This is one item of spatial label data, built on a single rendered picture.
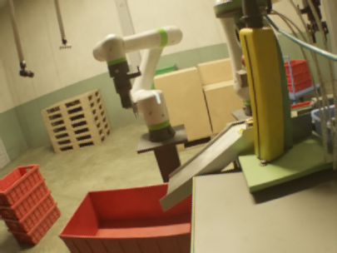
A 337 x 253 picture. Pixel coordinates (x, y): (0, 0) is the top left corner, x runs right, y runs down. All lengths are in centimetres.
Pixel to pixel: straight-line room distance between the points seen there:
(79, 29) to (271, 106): 548
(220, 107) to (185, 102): 48
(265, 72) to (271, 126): 15
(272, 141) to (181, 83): 263
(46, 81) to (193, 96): 420
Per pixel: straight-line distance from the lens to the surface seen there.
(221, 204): 65
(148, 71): 144
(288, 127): 74
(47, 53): 635
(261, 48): 60
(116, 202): 136
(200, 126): 337
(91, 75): 574
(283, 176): 64
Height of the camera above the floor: 135
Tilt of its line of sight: 16 degrees down
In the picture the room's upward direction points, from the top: 15 degrees counter-clockwise
